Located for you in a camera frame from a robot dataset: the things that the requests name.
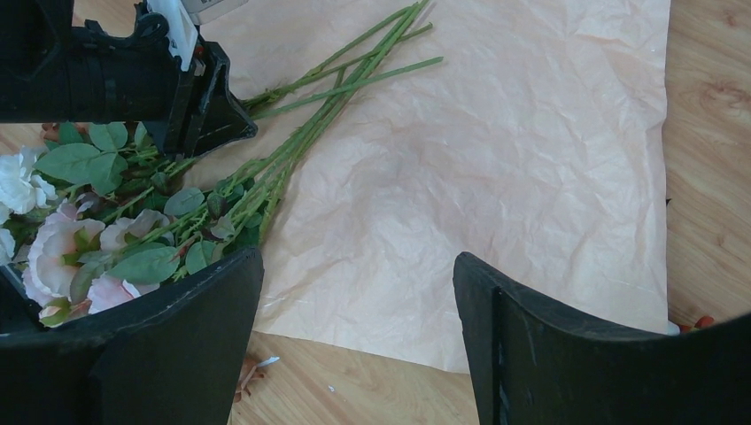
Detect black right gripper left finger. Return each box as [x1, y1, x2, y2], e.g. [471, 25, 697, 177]
[1, 248, 264, 425]

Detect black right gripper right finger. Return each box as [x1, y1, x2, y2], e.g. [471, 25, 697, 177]
[453, 252, 750, 425]

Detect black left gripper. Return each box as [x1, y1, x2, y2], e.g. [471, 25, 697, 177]
[1, 1, 258, 158]

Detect rose bouquet with green leaves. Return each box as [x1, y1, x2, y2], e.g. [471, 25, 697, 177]
[1, 2, 424, 328]

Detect brown kraft wrapping paper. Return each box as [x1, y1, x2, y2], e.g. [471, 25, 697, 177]
[182, 0, 672, 375]

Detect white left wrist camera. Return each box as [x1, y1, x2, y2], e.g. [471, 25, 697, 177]
[147, 0, 248, 72]

